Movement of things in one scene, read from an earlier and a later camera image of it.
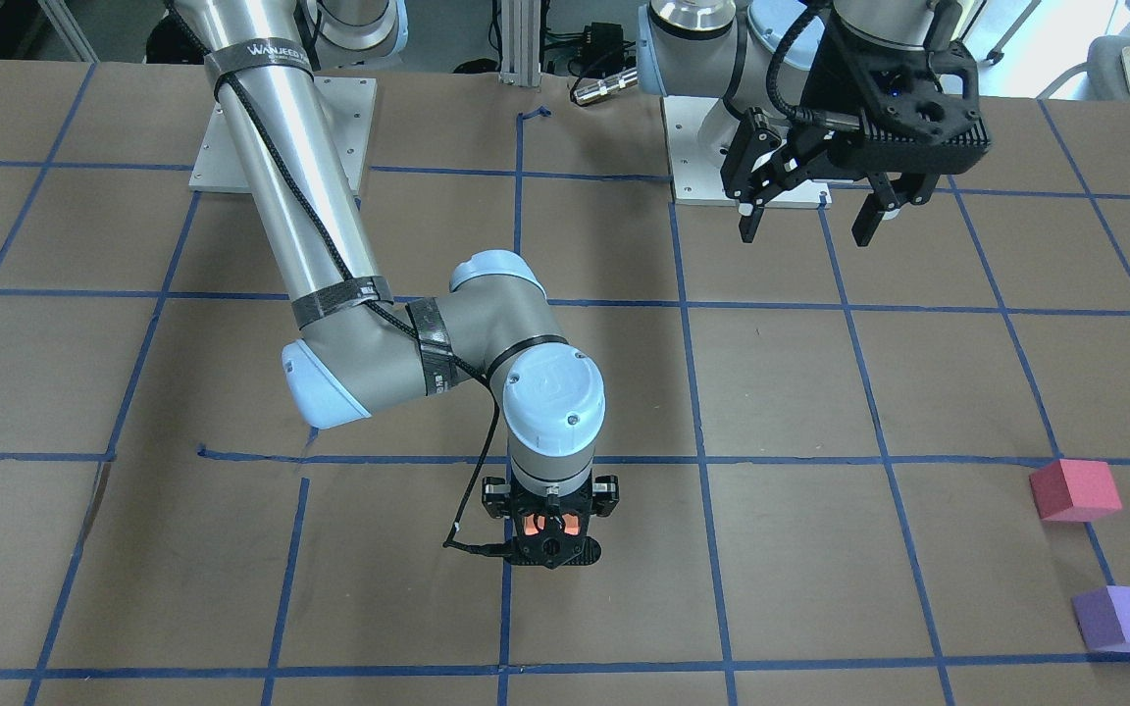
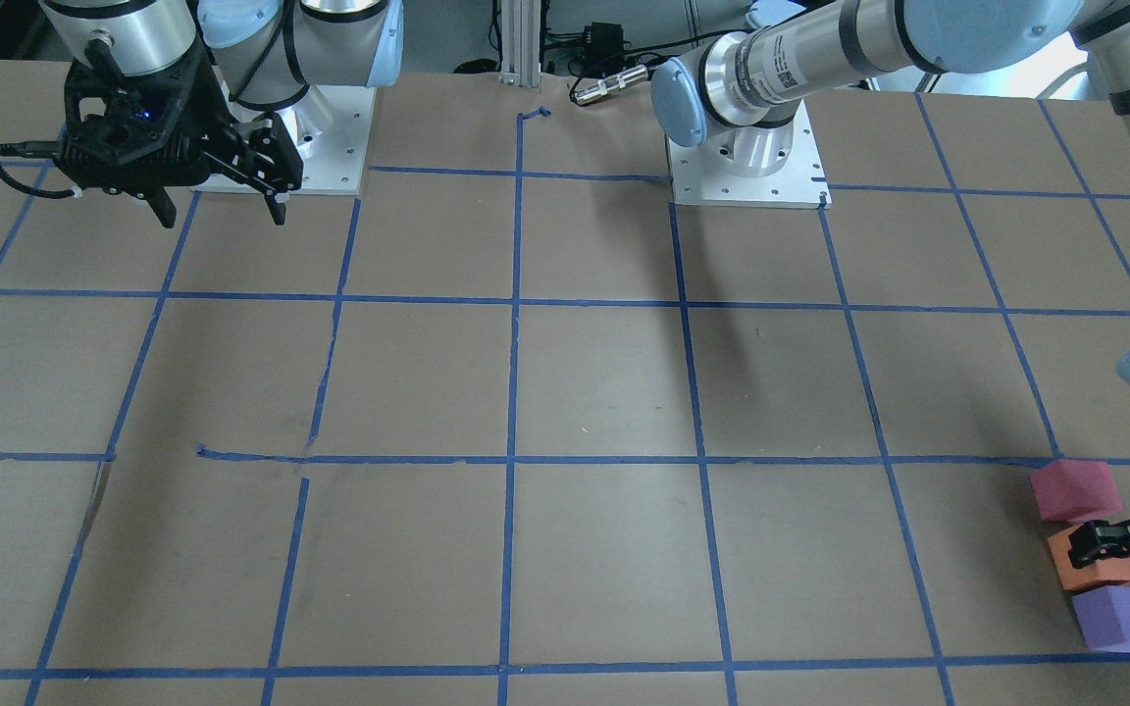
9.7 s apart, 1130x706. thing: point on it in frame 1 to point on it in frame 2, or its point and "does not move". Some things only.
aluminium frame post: x=521 y=43 does not move
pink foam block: x=1074 y=490 does not move
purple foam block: x=1125 y=620 does not move
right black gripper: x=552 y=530 to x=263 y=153
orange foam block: x=571 y=523 to x=1114 y=571
